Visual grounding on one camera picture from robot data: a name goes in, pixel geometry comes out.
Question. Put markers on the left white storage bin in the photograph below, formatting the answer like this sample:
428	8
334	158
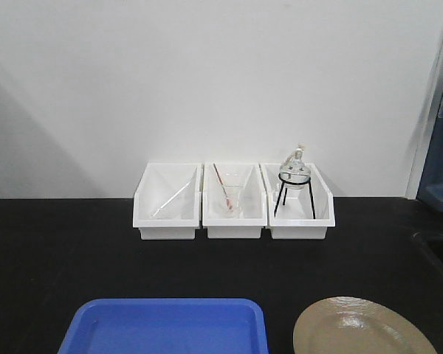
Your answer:
181	218

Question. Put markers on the blue plastic tray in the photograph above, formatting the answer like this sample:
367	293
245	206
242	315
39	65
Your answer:
167	325

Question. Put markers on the middle white storage bin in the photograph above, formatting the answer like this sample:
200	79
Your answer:
254	215

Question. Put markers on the beige plate with black rim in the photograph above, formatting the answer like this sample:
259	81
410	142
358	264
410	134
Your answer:
346	324

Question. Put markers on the clear glass stirring rod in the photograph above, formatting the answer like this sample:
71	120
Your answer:
172	198

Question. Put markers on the clear glass beaker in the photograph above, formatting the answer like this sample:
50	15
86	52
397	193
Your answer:
234	192

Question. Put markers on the black sink basin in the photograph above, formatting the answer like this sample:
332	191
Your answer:
430	245

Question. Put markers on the white storage bin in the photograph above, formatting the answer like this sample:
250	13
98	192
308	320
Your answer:
294	220
254	215
181	218

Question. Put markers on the right white storage bin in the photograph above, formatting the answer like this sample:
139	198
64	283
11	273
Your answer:
294	220

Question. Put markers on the glass alcohol lamp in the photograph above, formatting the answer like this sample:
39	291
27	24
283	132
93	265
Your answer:
294	172

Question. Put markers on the black wire tripod stand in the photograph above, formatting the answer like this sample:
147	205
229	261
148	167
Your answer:
282	193

